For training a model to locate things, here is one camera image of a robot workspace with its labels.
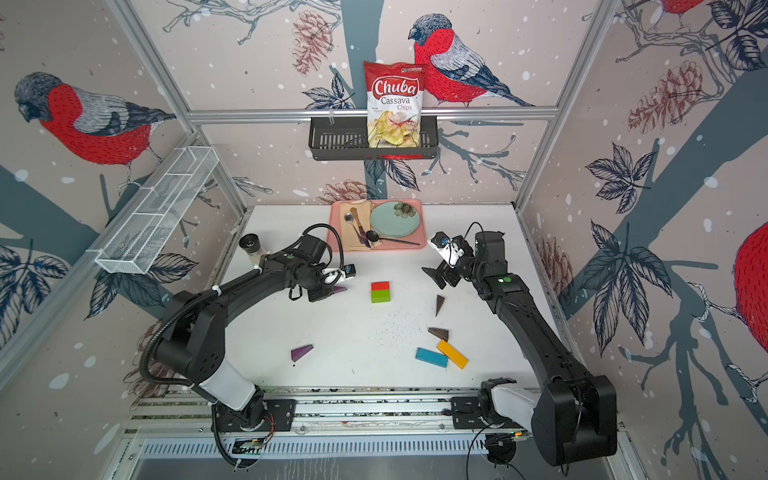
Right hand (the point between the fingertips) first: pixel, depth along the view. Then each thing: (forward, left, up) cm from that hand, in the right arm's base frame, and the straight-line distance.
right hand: (437, 250), depth 82 cm
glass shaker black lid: (+8, +60, -9) cm, 61 cm away
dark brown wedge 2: (-16, -2, -20) cm, 26 cm away
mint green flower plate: (+30, +13, -20) cm, 38 cm away
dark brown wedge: (-7, -2, -19) cm, 21 cm away
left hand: (-2, +31, -13) cm, 34 cm away
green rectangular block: (-4, +17, -20) cm, 26 cm away
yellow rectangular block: (-22, -6, -21) cm, 31 cm away
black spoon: (+21, +21, -19) cm, 35 cm away
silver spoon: (+29, +31, -18) cm, 46 cm away
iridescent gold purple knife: (+24, +26, -20) cm, 41 cm away
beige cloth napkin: (+27, +29, -19) cm, 44 cm away
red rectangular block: (-1, +17, -18) cm, 25 cm away
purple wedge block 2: (-23, +38, -19) cm, 48 cm away
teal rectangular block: (-23, +1, -20) cm, 30 cm away
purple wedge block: (-5, +29, -14) cm, 33 cm away
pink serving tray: (+21, +4, -20) cm, 29 cm away
